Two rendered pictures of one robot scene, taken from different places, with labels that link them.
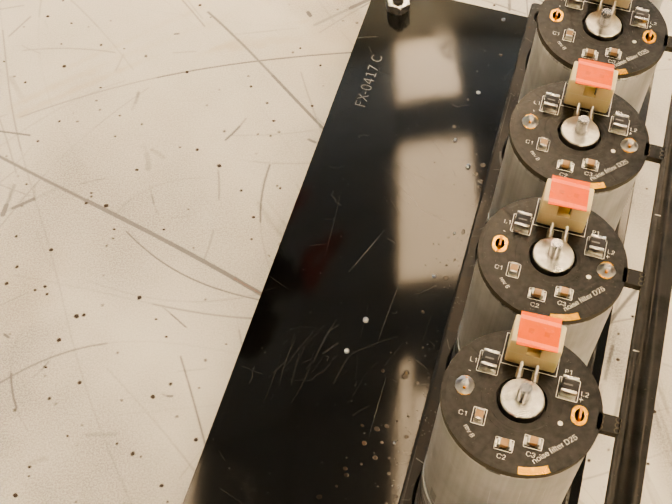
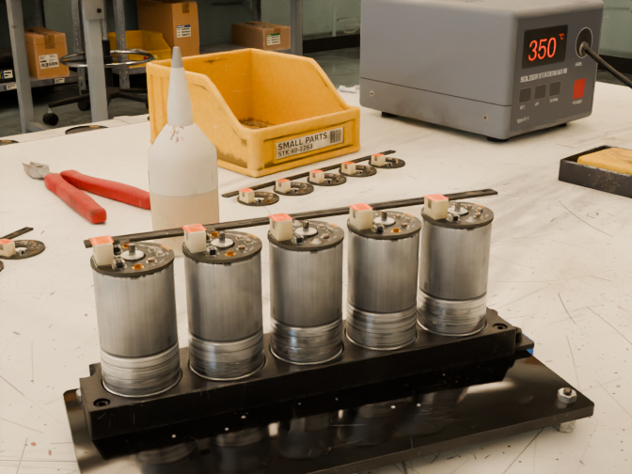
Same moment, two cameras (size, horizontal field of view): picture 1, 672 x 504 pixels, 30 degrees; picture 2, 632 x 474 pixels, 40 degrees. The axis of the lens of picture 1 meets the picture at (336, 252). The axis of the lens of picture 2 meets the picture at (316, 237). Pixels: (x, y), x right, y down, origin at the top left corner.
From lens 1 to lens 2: 0.35 m
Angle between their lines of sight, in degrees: 90
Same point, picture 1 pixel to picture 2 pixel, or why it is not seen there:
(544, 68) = (257, 268)
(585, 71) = (281, 218)
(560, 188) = (360, 208)
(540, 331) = (435, 197)
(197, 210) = not seen: outside the picture
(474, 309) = (413, 263)
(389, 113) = (231, 461)
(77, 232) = not seen: outside the picture
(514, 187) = (339, 264)
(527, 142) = (330, 239)
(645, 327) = (387, 204)
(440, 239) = (309, 406)
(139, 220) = not seen: outside the picture
